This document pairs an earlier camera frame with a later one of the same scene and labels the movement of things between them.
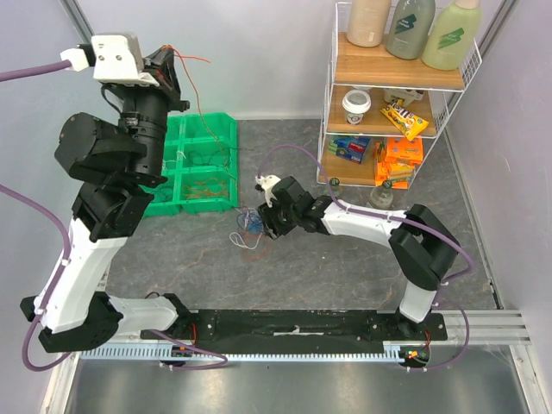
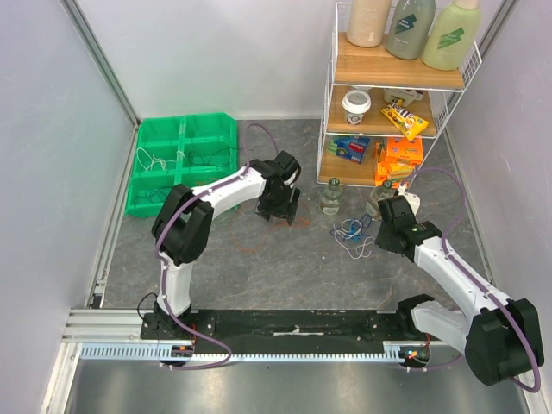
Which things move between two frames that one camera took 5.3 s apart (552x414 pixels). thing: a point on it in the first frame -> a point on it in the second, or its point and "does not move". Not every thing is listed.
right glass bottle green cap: x=382 y=197 does not move
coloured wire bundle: x=251 y=227 -> x=349 y=235
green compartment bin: x=200 y=163 does not move
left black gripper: x=161 y=67 -> x=287 y=210
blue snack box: x=351 y=149 does not move
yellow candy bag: x=410 y=124 does not move
